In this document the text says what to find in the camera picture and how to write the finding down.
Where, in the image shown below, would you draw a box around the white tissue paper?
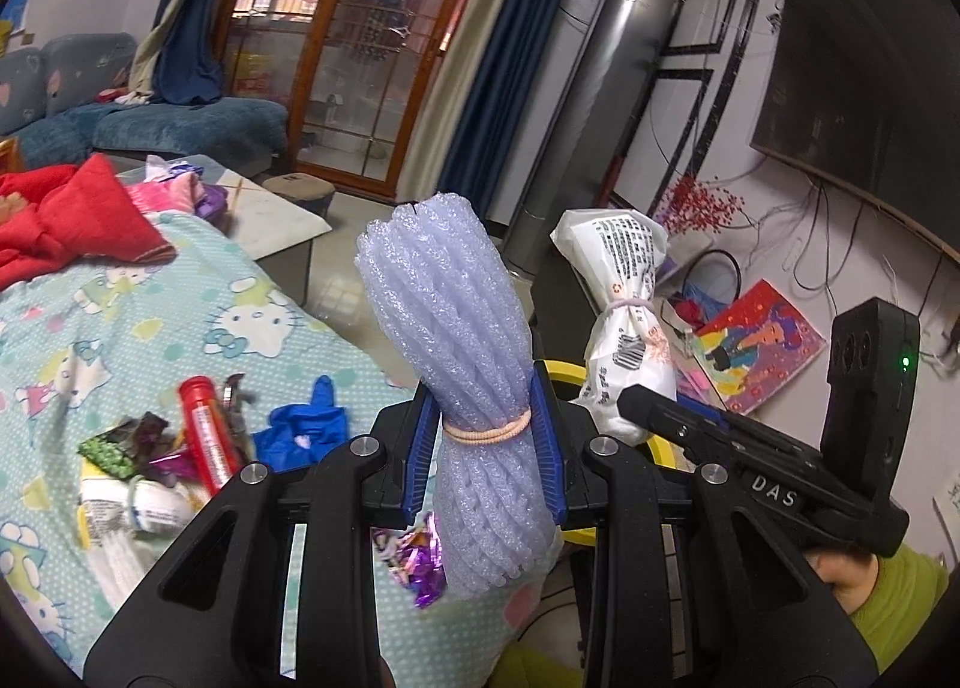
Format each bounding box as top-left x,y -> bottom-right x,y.
82,530 -> 162,606

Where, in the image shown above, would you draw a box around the green black dotted packet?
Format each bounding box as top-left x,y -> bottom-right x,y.
77,429 -> 140,483

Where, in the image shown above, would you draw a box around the pale purple foam net bundle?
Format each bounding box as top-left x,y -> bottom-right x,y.
352,195 -> 563,603

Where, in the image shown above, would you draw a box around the wooden glass door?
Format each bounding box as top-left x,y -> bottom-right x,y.
225,0 -> 507,202

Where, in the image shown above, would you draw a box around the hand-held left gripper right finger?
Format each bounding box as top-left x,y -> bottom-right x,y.
529,362 -> 878,688

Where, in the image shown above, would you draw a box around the white printed plastic bag bundle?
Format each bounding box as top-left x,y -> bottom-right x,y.
550,206 -> 680,447

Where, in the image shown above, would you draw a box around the blue rubber glove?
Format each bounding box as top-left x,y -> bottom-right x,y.
253,374 -> 350,471

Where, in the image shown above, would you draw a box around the round grey stool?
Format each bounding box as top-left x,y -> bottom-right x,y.
262,172 -> 336,217

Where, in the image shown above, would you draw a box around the red plastic bottle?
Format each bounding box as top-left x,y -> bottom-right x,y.
178,374 -> 245,494

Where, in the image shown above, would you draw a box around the blue sofa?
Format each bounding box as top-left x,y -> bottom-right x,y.
0,32 -> 290,172

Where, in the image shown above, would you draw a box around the long blue curtain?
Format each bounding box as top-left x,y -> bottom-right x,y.
435,0 -> 601,224

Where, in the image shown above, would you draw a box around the short blue curtain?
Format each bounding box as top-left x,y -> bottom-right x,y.
135,0 -> 260,108

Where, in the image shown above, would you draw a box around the pink rubber band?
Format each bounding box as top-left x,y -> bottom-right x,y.
598,294 -> 662,316

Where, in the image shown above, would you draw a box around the colourful figure painting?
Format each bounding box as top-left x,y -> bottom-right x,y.
675,279 -> 830,415

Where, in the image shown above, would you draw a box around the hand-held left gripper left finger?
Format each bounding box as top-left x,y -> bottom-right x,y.
82,388 -> 451,688

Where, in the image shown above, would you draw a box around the black cable loop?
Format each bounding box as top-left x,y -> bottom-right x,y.
679,249 -> 745,307

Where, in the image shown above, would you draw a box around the shiny purple foil wrapper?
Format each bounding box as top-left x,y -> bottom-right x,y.
371,515 -> 451,610

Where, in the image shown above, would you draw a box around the black television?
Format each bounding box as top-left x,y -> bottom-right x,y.
750,0 -> 960,254

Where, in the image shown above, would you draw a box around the beige rubber band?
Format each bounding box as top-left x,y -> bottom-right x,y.
441,409 -> 533,447

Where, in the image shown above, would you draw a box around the white medicine bottle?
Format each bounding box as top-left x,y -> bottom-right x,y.
79,476 -> 196,533

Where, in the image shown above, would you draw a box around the silver tower air conditioner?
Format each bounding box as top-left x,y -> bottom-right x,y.
502,0 -> 672,277

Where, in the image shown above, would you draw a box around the red berry branches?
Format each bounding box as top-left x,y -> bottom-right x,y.
649,174 -> 747,235

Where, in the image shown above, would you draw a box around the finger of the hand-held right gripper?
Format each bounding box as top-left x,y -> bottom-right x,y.
671,394 -> 747,432
617,384 -> 751,471

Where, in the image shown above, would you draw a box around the person's right hand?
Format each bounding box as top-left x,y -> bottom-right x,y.
806,551 -> 880,614

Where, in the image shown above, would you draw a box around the marble coffee table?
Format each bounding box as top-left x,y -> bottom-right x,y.
97,152 -> 335,307

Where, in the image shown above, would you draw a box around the pink cloth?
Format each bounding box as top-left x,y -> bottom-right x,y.
124,167 -> 207,217

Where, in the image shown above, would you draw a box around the small dark packet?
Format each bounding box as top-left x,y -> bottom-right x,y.
217,373 -> 260,449

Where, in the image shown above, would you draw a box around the dark purple candy wrapper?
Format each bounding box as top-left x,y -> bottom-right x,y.
112,412 -> 188,486

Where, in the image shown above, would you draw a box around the red blanket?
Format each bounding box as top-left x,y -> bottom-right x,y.
0,153 -> 177,292

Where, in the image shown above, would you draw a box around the purple cloth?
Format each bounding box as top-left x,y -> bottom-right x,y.
197,182 -> 230,226

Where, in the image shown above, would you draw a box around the person's green-sleeved right forearm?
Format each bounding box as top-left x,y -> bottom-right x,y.
847,542 -> 950,674

